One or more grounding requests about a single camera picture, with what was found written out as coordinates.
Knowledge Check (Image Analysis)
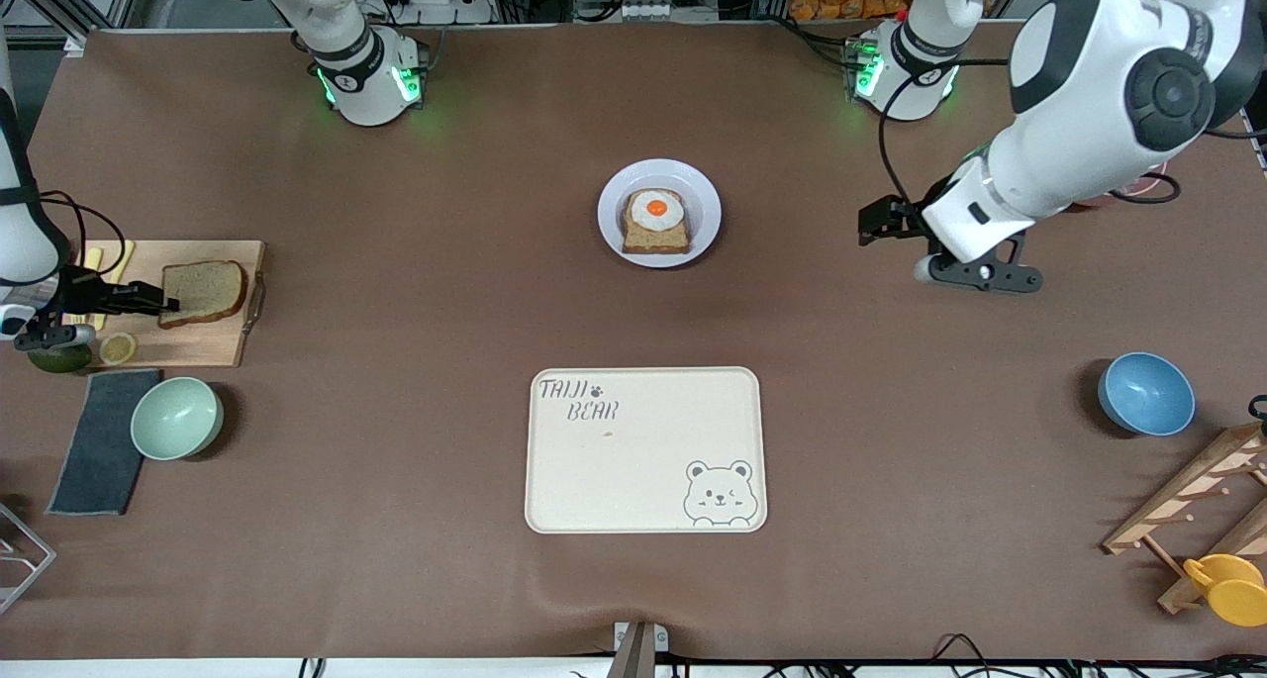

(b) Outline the yellow plastic knife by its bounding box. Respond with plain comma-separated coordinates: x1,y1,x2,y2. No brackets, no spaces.
94,241,136,331

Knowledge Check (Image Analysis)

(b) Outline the green avocado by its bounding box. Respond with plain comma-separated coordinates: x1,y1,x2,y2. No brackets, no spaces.
27,344,93,374

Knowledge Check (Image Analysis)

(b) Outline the toast slice with dark crust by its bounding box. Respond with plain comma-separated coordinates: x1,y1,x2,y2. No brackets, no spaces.
621,191,692,255

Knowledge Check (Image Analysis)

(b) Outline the large brown bread slice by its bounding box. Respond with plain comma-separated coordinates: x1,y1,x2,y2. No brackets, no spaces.
157,260,247,330

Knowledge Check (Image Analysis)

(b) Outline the fried egg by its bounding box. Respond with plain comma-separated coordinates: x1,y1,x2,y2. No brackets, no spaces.
630,190,684,232

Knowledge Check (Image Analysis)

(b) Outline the aluminium frame profile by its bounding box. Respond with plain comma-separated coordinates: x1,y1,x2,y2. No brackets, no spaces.
0,0,149,57

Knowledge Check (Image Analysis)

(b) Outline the yellow plastic fork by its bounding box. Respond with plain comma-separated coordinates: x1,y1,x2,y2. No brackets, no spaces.
67,247,104,329

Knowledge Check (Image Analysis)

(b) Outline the long white power strip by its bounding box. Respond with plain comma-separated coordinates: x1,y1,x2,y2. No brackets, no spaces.
619,0,721,23

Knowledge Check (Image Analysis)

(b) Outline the blue bowl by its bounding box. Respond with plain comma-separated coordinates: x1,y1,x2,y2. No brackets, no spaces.
1097,351,1197,437

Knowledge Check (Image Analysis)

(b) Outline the dark grey cloth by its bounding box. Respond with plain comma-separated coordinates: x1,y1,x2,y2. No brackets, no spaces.
46,368,164,517

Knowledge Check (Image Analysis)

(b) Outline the wooden cutting board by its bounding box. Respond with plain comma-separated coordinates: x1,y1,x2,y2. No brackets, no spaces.
59,240,268,368

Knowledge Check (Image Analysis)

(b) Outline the pink bowl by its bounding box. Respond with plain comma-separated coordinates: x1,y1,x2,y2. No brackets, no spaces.
1072,161,1179,210

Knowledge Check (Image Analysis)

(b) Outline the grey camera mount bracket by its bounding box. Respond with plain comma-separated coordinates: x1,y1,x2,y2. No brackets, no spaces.
606,621,670,678

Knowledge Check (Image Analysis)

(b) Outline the lavender round plate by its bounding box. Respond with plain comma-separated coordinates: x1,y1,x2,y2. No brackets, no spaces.
597,158,723,269

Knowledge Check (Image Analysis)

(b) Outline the mint green bowl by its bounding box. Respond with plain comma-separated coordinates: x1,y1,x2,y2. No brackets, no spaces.
131,376,225,461

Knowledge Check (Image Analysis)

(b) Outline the wooden rack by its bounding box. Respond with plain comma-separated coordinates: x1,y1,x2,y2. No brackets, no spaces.
1102,421,1267,617

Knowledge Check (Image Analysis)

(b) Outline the metal wire basket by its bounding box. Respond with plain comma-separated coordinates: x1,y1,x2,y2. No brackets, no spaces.
0,500,58,617

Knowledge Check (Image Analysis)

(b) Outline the cream tray with bear print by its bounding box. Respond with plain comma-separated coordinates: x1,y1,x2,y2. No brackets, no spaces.
524,365,769,535

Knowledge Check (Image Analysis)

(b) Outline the yellow cup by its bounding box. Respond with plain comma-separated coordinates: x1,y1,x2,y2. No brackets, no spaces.
1183,553,1267,628

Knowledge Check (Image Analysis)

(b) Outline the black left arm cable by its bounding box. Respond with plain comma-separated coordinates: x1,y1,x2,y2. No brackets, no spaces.
878,58,1011,206

